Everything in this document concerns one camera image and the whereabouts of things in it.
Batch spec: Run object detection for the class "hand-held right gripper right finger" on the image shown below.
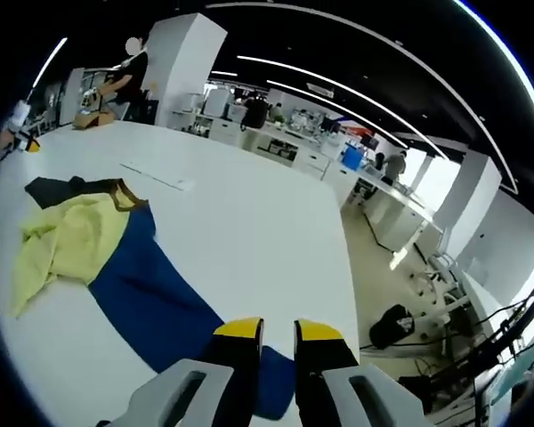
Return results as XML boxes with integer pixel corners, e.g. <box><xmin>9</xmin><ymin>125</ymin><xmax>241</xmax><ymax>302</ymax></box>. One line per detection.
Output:
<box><xmin>293</xmin><ymin>318</ymin><xmax>428</xmax><ymax>427</ymax></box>

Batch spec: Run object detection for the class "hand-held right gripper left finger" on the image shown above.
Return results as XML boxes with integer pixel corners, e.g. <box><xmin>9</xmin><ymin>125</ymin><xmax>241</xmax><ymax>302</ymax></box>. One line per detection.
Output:
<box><xmin>95</xmin><ymin>316</ymin><xmax>265</xmax><ymax>427</ymax></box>

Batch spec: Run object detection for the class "yellow colour-block garment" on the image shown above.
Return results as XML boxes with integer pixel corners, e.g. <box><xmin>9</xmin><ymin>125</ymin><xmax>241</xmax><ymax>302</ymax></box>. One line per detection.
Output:
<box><xmin>9</xmin><ymin>176</ymin><xmax>297</xmax><ymax>422</ymax></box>

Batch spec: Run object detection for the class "brown cardboard box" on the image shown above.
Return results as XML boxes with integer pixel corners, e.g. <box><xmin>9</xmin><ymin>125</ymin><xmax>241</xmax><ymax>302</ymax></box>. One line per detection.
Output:
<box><xmin>72</xmin><ymin>105</ymin><xmax>117</xmax><ymax>131</ymax></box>

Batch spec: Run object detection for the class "black bag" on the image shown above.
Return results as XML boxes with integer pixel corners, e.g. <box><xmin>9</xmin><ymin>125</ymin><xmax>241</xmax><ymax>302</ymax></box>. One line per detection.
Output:
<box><xmin>368</xmin><ymin>303</ymin><xmax>416</xmax><ymax>349</ymax></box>

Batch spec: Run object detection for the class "white chair base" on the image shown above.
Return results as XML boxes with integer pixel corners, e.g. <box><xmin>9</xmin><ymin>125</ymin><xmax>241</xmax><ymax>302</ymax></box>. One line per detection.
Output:
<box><xmin>408</xmin><ymin>252</ymin><xmax>471</xmax><ymax>324</ymax></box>

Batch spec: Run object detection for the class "black backpack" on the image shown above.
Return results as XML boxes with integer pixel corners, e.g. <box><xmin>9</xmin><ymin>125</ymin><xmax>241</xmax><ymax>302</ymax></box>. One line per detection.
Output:
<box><xmin>241</xmin><ymin>96</ymin><xmax>269</xmax><ymax>131</ymax></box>

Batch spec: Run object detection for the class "blue barrel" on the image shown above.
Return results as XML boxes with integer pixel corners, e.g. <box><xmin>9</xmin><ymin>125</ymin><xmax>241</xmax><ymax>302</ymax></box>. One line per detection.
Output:
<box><xmin>340</xmin><ymin>143</ymin><xmax>365</xmax><ymax>171</ymax></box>

